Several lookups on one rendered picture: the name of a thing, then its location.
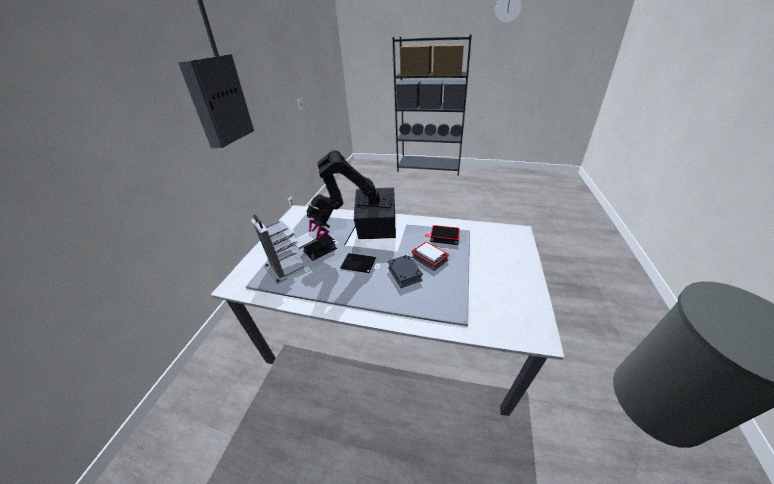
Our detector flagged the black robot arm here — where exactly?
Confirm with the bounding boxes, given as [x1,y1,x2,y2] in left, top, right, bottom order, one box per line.
[306,150,392,223]

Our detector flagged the white multi-well plate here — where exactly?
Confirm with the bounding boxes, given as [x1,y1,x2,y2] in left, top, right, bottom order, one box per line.
[295,231,317,250]
[274,236,298,252]
[270,226,295,244]

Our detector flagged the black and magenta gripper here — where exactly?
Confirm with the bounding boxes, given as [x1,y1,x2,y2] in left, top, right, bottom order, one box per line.
[309,214,331,240]

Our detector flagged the white rectangular plate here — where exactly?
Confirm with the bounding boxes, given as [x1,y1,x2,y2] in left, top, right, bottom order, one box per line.
[416,243,444,262]

